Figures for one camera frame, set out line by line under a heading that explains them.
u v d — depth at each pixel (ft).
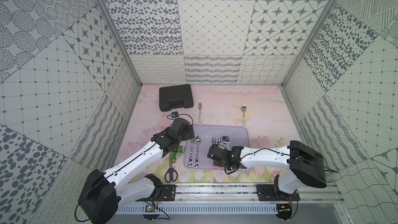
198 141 2.94
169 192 2.42
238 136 3.05
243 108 3.46
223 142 2.50
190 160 2.75
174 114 2.40
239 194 2.46
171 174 2.62
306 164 1.42
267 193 2.41
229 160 2.01
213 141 2.97
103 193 1.26
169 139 1.94
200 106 3.54
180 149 2.77
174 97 3.72
